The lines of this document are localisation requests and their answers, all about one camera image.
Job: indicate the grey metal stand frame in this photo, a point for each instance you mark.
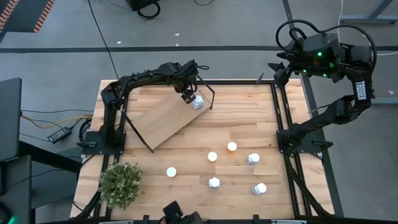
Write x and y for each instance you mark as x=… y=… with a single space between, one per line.
x=367 y=19

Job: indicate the wooden shelf with black frame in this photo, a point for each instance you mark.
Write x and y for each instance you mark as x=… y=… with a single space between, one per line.
x=161 y=121

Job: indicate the black camera device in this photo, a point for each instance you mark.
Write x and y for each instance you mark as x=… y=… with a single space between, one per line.
x=178 y=214

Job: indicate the orange pill bottle white cap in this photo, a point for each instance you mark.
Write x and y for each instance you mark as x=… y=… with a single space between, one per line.
x=171 y=172
x=232 y=146
x=212 y=156

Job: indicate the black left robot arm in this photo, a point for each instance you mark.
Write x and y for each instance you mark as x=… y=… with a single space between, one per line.
x=140 y=77

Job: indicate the dark cabinet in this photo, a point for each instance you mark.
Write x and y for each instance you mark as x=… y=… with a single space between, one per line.
x=15 y=186

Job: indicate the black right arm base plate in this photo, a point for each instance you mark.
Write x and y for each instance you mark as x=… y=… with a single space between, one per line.
x=311 y=147

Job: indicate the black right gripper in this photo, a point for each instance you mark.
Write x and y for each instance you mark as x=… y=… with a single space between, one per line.
x=297 y=63

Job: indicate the white medicine bottle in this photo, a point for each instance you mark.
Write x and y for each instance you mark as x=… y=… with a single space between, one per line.
x=253 y=158
x=198 y=101
x=260 y=188
x=214 y=182

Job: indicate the grey metal bar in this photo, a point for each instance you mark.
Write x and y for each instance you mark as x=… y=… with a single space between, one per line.
x=384 y=101

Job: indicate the black power adapter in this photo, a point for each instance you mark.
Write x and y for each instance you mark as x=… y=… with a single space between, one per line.
x=59 y=134

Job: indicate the green artificial potted plant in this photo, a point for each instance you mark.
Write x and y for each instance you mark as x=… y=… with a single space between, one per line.
x=121 y=185

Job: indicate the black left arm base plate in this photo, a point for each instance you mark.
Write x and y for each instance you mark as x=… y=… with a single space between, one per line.
x=93 y=146

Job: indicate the dark mat with orange stripes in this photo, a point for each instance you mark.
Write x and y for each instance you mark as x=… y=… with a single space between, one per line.
x=25 y=15

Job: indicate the black metal table frame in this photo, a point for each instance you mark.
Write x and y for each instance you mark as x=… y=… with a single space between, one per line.
x=224 y=82

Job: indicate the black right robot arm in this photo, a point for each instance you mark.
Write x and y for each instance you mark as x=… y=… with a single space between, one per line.
x=360 y=90

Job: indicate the dark flat panel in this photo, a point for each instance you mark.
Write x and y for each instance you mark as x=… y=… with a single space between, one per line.
x=9 y=118

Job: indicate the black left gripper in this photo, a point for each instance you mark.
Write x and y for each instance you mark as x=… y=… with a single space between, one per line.
x=186 y=77

